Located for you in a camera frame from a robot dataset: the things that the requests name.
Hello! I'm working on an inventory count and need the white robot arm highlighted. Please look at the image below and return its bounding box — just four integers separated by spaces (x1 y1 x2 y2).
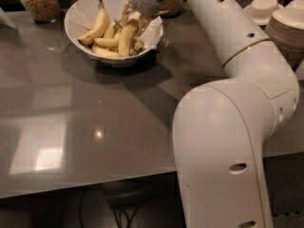
131 0 299 228

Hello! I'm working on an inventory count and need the white bowl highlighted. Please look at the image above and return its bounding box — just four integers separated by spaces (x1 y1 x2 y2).
65 0 157 67

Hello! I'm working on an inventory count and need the glass jar of cereal left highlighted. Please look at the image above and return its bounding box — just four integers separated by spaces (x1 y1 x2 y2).
20 0 61 23

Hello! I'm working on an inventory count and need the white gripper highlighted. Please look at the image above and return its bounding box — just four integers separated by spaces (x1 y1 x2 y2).
120 0 164 37

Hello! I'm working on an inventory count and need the stack of small paper bowls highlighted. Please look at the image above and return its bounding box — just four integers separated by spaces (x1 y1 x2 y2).
243 0 283 26

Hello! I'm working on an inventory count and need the stack of large paper bowls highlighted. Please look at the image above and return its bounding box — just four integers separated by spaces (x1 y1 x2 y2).
265 0 304 67

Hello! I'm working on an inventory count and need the black stool under table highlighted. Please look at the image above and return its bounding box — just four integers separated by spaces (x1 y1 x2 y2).
79 180 179 228

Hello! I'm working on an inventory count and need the yellow banana behind top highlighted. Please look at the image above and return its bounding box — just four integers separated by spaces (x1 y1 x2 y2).
103 20 121 39

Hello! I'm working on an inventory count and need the short banana right bottom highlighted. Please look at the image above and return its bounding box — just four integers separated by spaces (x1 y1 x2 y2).
129 40 144 56

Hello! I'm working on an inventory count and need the large top yellow banana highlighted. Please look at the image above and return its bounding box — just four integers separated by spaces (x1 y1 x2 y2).
118 12 163 57

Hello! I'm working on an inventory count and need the white card at left edge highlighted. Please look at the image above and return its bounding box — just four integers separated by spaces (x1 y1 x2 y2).
0 7 16 29

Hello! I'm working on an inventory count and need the bottom left yellow banana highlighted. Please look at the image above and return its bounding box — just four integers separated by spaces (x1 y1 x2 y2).
91 44 120 58

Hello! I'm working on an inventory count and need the middle small yellow banana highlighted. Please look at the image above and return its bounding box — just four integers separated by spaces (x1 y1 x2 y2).
94 33 119 48

